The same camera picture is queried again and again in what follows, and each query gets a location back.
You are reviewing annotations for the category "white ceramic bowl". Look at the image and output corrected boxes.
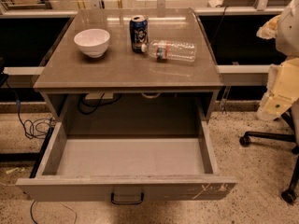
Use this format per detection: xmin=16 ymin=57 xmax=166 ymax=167
xmin=74 ymin=29 xmax=110 ymax=58

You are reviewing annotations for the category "blue cable on floor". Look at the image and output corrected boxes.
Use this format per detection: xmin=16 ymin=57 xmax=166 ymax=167
xmin=4 ymin=79 xmax=57 ymax=141

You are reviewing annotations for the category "black cable under cabinet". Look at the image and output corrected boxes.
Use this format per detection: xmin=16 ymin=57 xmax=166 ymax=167
xmin=77 ymin=92 xmax=123 ymax=116

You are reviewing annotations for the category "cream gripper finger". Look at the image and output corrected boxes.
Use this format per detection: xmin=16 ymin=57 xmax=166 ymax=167
xmin=256 ymin=15 xmax=280 ymax=39
xmin=257 ymin=58 xmax=299 ymax=121

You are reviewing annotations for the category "black office chair base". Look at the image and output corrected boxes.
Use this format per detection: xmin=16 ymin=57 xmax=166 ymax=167
xmin=238 ymin=109 xmax=299 ymax=205

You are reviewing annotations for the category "dark blue soda can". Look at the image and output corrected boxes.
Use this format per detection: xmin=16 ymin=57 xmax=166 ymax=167
xmin=129 ymin=15 xmax=148 ymax=53

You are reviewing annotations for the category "open grey top drawer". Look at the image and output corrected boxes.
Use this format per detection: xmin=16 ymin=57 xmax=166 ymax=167
xmin=15 ymin=96 xmax=238 ymax=203

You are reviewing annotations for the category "grey cabinet with glossy top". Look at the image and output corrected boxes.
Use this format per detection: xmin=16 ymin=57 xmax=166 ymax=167
xmin=32 ymin=7 xmax=224 ymax=123

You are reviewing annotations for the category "clear plastic water bottle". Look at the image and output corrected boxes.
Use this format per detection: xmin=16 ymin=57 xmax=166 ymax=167
xmin=141 ymin=40 xmax=197 ymax=63

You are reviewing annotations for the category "black drawer handle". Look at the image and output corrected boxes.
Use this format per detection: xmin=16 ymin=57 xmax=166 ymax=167
xmin=110 ymin=192 xmax=144 ymax=205

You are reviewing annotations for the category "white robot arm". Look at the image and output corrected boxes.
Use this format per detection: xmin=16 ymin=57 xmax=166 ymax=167
xmin=256 ymin=0 xmax=299 ymax=120

